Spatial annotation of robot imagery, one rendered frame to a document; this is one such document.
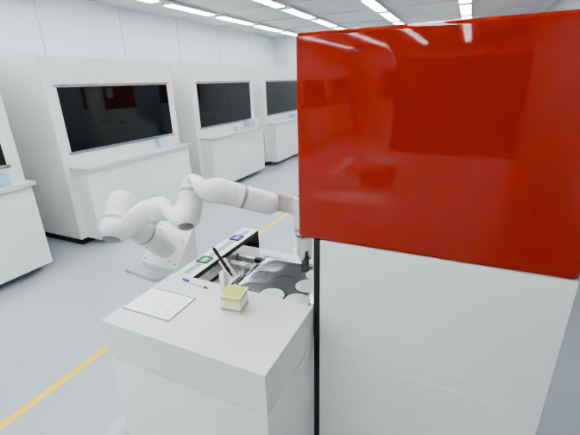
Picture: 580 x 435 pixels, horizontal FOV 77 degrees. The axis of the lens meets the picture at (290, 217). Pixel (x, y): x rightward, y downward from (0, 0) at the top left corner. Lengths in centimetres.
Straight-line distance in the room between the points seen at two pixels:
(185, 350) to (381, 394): 68
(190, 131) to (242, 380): 523
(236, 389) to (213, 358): 11
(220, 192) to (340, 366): 75
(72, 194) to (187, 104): 233
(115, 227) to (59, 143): 293
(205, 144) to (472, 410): 530
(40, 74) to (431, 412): 421
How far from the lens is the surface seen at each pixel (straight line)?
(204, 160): 611
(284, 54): 1013
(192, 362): 120
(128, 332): 134
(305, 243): 147
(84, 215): 469
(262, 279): 160
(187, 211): 141
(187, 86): 600
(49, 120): 452
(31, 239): 419
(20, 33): 551
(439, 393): 137
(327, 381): 148
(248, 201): 134
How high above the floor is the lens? 170
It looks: 20 degrees down
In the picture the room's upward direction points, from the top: 2 degrees counter-clockwise
